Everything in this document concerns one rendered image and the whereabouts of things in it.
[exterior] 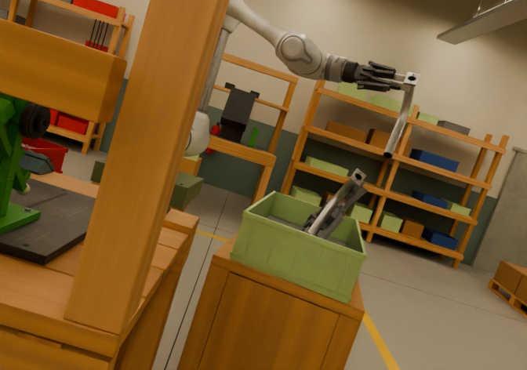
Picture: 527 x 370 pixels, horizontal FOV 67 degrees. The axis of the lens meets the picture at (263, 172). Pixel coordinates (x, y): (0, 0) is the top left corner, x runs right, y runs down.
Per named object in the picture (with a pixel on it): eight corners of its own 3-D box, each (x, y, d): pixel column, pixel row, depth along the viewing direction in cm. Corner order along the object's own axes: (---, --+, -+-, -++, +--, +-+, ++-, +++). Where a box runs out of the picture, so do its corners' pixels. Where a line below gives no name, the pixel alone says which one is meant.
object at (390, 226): (458, 270, 621) (512, 134, 595) (276, 214, 603) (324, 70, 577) (442, 258, 675) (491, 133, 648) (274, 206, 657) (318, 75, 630)
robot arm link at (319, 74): (328, 85, 147) (319, 78, 135) (290, 77, 152) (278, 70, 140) (336, 56, 145) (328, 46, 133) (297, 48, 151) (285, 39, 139)
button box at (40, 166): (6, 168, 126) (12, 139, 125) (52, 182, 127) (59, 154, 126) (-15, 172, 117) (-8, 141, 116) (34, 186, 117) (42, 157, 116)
